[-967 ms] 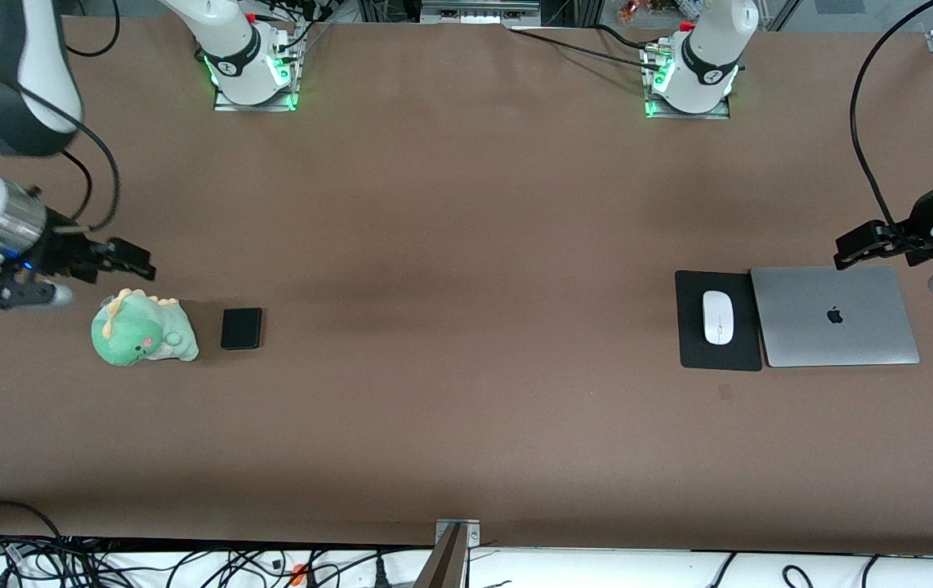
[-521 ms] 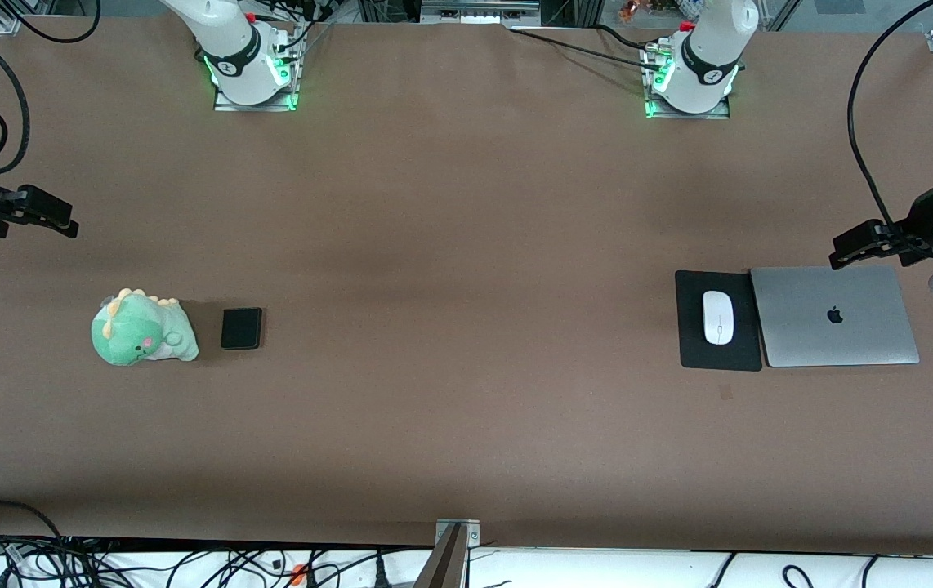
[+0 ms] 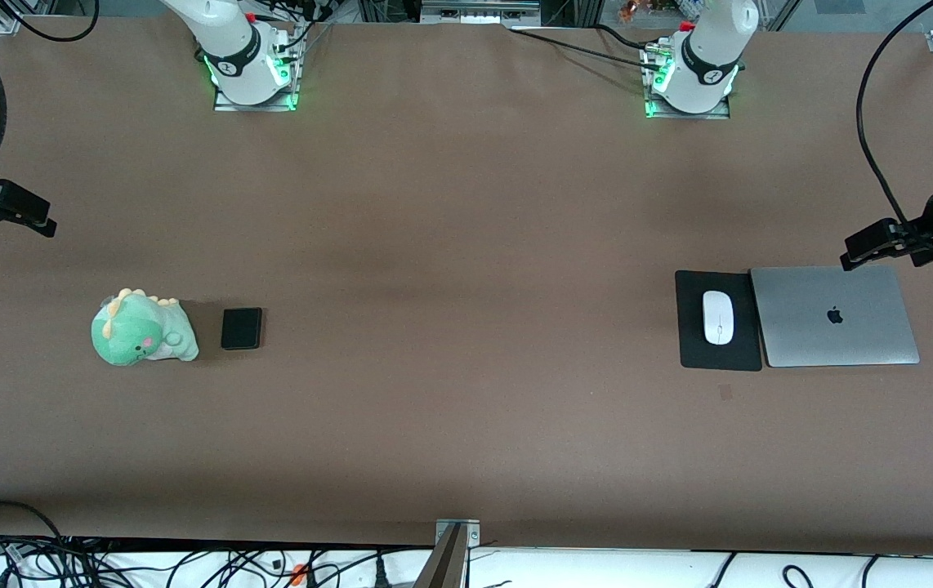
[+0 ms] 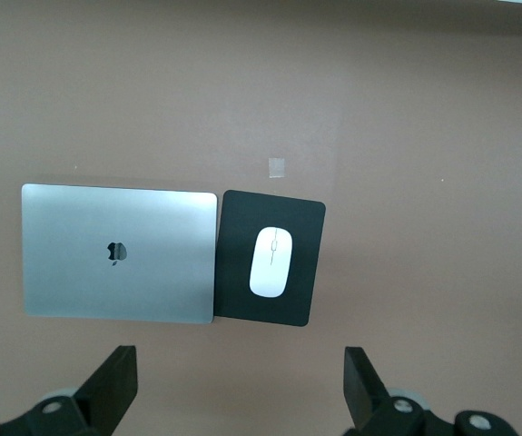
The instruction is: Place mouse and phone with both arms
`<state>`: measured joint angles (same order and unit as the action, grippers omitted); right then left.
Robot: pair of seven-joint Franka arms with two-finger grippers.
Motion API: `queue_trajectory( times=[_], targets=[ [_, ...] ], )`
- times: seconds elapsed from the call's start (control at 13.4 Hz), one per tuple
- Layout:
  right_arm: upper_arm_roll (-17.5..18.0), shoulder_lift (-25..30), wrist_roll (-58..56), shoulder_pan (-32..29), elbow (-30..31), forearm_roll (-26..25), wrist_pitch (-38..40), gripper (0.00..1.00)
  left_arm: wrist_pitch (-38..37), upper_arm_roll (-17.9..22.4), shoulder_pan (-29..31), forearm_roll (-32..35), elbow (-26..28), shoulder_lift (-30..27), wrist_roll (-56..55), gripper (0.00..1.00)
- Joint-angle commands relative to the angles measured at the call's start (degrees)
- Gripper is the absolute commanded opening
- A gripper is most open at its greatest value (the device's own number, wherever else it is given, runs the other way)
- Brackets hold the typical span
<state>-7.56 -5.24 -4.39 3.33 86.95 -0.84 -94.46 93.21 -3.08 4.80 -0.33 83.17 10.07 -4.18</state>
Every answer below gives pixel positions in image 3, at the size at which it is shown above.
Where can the white computer mouse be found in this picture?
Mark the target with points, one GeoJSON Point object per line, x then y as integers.
{"type": "Point", "coordinates": [718, 318]}

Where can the black phone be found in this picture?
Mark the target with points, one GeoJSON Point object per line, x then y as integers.
{"type": "Point", "coordinates": [241, 328]}

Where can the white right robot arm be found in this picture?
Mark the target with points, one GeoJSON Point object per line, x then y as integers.
{"type": "Point", "coordinates": [229, 41]}

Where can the black mouse pad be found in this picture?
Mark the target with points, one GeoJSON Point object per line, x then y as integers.
{"type": "Point", "coordinates": [691, 327]}

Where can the silver laptop with apple logo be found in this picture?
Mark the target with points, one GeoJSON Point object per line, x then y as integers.
{"type": "Point", "coordinates": [834, 314]}

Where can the green dinosaur plush toy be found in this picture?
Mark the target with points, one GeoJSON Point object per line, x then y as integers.
{"type": "Point", "coordinates": [140, 331]}

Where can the white lower board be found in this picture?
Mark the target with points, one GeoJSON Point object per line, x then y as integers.
{"type": "Point", "coordinates": [597, 572]}

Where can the orange connector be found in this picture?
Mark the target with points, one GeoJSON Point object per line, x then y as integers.
{"type": "Point", "coordinates": [297, 573]}

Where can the grey power strip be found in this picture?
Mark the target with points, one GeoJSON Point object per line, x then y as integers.
{"type": "Point", "coordinates": [479, 10]}

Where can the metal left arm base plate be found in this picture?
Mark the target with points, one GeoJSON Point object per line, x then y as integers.
{"type": "Point", "coordinates": [720, 111]}

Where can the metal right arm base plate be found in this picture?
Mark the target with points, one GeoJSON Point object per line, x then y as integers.
{"type": "Point", "coordinates": [225, 107]}

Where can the aluminium centre bracket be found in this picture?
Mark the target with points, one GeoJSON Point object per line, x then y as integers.
{"type": "Point", "coordinates": [452, 547]}

